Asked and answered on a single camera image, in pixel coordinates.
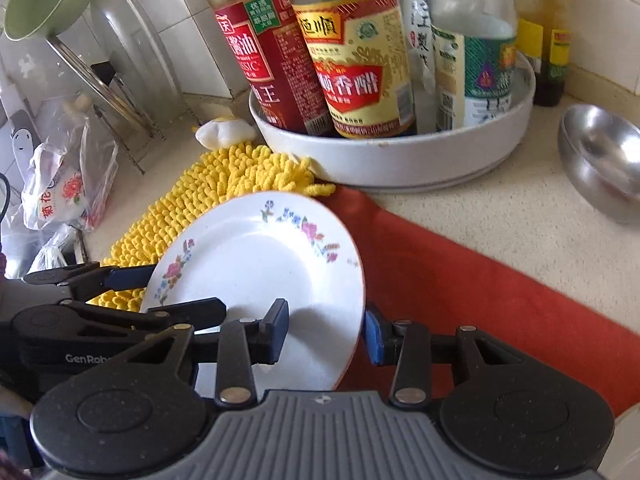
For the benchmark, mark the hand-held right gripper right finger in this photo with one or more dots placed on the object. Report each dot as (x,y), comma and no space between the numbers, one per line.
(376,340)

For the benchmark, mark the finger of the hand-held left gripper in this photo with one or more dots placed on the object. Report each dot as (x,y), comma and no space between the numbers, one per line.
(127,276)
(190,312)

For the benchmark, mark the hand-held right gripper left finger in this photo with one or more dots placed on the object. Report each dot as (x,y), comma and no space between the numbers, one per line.
(276,332)

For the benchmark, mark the floral white plate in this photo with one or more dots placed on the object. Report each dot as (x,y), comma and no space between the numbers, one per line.
(270,270)

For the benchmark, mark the stainless steel bowl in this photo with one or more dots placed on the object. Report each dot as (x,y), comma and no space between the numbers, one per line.
(600,160)

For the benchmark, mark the clear plastic bag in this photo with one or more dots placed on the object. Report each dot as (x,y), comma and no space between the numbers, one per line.
(45,255)

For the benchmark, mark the yellow chenille hand towel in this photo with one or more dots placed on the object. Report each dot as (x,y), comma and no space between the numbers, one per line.
(200,195)

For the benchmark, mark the flower print plastic bag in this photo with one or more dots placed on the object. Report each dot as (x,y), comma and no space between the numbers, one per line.
(65,185)

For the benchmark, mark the red cloth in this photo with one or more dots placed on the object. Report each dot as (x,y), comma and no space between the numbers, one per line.
(475,285)

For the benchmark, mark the white board with face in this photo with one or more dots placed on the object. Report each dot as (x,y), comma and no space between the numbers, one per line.
(17,145)

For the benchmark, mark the white round tray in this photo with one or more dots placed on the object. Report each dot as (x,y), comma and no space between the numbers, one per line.
(400,160)

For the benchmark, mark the glass pot lid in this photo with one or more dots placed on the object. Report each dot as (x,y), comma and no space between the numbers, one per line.
(140,40)

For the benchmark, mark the red label soy sauce bottle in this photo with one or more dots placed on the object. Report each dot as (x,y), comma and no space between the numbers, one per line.
(270,60)

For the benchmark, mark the yellow red label vinegar bottle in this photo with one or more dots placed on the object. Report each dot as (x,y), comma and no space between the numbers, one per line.
(360,75)

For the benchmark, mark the green white label bottle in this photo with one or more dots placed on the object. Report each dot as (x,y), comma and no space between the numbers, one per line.
(475,70)

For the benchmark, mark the clear bottle white label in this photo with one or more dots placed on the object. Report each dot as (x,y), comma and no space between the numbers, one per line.
(417,35)

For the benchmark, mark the yellow label oil bottle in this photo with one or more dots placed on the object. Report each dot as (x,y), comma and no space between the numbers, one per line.
(547,50)

